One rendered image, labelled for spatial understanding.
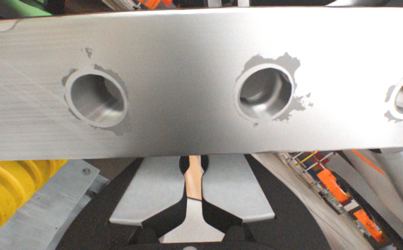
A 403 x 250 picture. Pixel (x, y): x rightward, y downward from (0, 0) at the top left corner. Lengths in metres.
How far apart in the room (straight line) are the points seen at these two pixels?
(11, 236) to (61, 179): 0.14
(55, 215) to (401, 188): 0.61
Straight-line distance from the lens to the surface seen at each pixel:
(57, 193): 0.54
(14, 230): 0.50
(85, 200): 0.61
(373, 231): 5.74
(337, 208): 8.43
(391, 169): 0.31
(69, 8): 0.22
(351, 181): 2.55
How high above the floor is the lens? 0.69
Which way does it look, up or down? 19 degrees down
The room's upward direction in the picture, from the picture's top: 47 degrees clockwise
